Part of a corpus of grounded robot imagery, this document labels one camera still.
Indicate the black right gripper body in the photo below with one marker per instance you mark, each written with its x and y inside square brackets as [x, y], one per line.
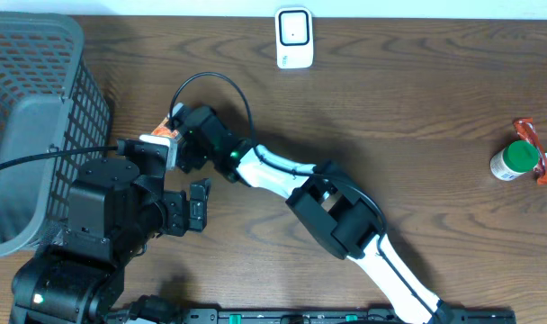
[195, 157]

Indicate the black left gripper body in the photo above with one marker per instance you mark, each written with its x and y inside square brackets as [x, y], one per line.
[176, 211]

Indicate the orange Kleenex tissue pack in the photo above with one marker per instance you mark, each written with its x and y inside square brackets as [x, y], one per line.
[163, 130]

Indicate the green cap bottle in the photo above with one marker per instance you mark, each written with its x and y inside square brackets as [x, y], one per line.
[513, 161]

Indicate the orange chocolate bar wrapper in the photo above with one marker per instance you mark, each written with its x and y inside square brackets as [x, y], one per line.
[526, 131]

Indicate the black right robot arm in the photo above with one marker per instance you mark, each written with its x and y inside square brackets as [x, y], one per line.
[340, 216]

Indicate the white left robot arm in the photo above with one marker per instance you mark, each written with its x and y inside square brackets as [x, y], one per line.
[115, 207]

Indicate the white barcode scanner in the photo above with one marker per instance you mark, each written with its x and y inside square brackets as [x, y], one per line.
[294, 38]

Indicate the grey plastic mesh basket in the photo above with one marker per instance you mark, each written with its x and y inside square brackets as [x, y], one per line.
[49, 102]

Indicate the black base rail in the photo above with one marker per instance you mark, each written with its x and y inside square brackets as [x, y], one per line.
[300, 316]

